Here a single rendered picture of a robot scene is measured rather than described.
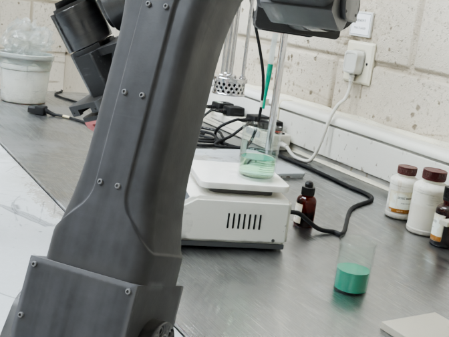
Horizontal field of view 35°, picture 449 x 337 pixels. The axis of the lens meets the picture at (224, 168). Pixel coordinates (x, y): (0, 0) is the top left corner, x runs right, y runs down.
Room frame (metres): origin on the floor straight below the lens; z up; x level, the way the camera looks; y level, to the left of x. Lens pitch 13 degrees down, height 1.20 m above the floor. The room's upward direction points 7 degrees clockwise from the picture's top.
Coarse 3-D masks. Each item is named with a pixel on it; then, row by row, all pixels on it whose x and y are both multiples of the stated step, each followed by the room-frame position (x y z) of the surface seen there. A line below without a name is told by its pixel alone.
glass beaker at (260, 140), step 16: (256, 128) 0.89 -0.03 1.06; (272, 128) 0.93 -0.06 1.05; (256, 144) 0.89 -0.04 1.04; (272, 144) 0.89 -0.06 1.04; (240, 160) 0.90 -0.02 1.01; (256, 160) 0.89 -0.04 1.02; (272, 160) 0.90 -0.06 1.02; (240, 176) 0.90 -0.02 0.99; (256, 176) 0.89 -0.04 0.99; (272, 176) 0.90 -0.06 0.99
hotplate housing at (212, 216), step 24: (192, 192) 0.87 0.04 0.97; (216, 192) 0.88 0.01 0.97; (240, 192) 0.88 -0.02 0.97; (264, 192) 0.89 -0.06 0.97; (192, 216) 0.85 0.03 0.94; (216, 216) 0.85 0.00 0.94; (240, 216) 0.86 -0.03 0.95; (264, 216) 0.87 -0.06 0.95; (288, 216) 0.88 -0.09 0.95; (192, 240) 0.85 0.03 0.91; (216, 240) 0.86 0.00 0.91; (240, 240) 0.86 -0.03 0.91; (264, 240) 0.87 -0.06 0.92
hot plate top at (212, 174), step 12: (192, 168) 0.92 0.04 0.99; (204, 168) 0.92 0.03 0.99; (216, 168) 0.93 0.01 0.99; (228, 168) 0.94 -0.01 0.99; (204, 180) 0.86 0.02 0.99; (216, 180) 0.87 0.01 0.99; (228, 180) 0.88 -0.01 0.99; (240, 180) 0.88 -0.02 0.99; (276, 180) 0.91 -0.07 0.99; (276, 192) 0.88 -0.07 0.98
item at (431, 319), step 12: (432, 312) 0.72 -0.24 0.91; (384, 324) 0.67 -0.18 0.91; (396, 324) 0.67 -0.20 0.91; (408, 324) 0.68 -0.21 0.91; (420, 324) 0.68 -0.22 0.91; (432, 324) 0.69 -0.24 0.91; (444, 324) 0.69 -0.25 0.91; (396, 336) 0.66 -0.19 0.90; (408, 336) 0.65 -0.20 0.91; (420, 336) 0.65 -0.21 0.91; (432, 336) 0.66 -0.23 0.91; (444, 336) 0.66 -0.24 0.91
